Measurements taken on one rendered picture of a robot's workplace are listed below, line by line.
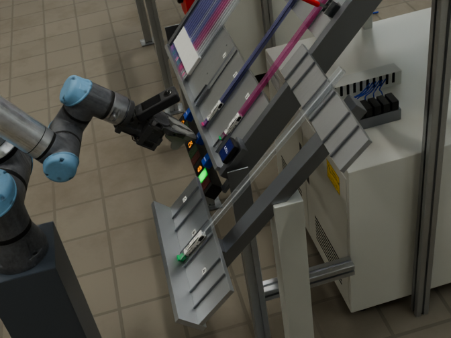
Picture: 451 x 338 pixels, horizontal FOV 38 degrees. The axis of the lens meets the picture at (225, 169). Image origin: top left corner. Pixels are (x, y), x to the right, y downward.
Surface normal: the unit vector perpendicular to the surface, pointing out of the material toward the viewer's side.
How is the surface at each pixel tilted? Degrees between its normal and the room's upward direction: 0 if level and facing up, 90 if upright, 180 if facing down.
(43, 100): 0
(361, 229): 90
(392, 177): 90
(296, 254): 90
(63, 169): 90
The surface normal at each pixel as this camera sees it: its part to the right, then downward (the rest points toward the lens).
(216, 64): -0.79, -0.33
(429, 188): 0.25, 0.58
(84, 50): -0.14, -0.77
